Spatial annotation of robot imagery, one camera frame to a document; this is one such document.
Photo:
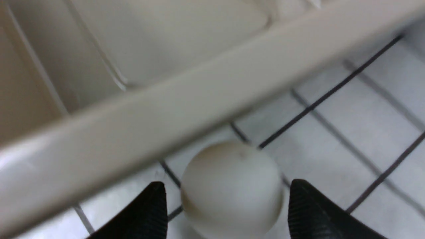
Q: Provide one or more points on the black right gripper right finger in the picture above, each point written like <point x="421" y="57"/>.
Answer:
<point x="312" y="215"/>

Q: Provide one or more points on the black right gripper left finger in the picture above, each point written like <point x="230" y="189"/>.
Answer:
<point x="144" y="218"/>

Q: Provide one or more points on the white ball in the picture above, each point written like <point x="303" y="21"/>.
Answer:
<point x="231" y="190"/>

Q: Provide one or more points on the white black-grid tablecloth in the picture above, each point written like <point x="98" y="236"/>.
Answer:
<point x="355" y="131"/>

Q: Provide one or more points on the olive plastic storage bin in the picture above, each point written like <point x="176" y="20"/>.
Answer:
<point x="94" y="92"/>

